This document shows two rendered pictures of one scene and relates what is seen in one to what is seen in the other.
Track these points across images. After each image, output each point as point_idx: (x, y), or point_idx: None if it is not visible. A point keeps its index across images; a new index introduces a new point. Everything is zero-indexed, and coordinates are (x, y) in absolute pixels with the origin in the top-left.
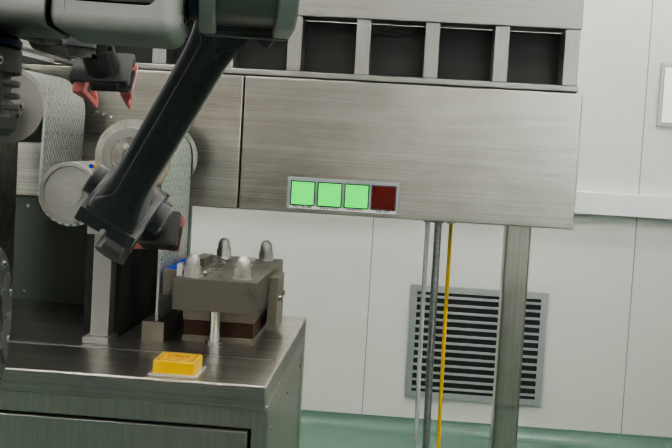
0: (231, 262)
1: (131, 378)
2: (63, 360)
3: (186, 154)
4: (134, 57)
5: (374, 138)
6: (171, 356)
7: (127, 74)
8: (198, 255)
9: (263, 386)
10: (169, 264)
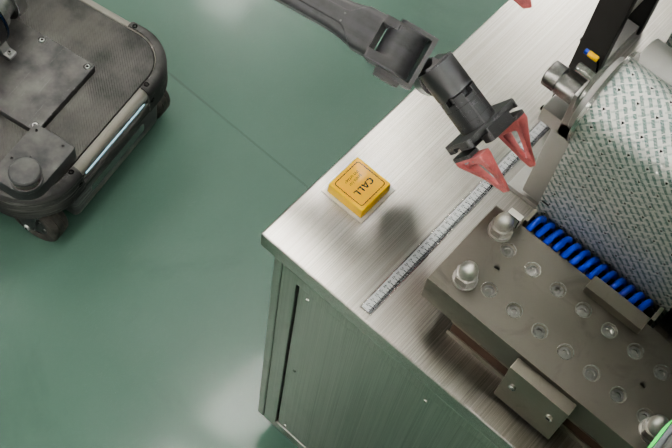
0: (629, 359)
1: (355, 144)
2: (446, 118)
3: None
4: None
5: None
6: (364, 178)
7: None
8: (621, 296)
9: (263, 231)
10: (580, 238)
